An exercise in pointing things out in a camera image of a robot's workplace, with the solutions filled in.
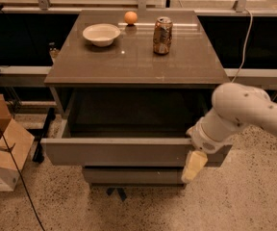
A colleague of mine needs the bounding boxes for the black table leg left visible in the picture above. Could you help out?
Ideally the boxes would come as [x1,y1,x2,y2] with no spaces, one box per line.
[33,108,56,164]

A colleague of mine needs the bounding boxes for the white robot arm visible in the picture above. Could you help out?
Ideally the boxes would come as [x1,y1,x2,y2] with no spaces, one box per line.
[181,83,277,184]

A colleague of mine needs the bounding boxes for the grey bottom drawer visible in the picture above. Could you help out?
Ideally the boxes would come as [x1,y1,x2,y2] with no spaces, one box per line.
[82,167,184,185]

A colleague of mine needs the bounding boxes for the grey drawer cabinet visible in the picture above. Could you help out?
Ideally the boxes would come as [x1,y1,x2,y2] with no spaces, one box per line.
[43,9,231,190]

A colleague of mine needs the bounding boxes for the open cardboard box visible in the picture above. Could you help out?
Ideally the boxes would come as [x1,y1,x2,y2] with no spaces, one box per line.
[0,94,34,192]

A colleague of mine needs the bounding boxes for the white cable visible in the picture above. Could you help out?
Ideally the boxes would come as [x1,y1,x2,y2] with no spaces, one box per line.
[231,9,254,83]

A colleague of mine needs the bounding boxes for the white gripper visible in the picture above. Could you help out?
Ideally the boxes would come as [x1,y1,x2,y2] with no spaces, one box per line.
[181,118,232,184]

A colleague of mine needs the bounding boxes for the metal window frame rail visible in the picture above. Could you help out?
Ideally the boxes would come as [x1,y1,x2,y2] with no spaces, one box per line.
[0,0,277,17]

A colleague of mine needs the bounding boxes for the grey top drawer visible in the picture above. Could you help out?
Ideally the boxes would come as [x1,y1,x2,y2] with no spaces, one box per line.
[40,90,233,167]

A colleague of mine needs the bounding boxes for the grey drawer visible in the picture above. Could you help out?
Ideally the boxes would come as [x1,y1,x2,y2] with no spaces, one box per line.
[40,90,233,167]
[82,167,184,185]

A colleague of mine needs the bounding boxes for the crushed soda can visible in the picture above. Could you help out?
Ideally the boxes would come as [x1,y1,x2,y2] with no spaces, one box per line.
[153,16,173,55]

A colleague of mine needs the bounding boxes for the white bowl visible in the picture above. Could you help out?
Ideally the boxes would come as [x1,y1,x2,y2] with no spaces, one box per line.
[83,23,120,47]

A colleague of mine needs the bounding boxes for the orange ball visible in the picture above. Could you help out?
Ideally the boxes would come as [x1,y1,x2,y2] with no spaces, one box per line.
[124,12,138,25]

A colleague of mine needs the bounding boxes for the black floor cable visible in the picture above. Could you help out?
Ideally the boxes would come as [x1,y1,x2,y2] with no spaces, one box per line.
[0,105,46,231]

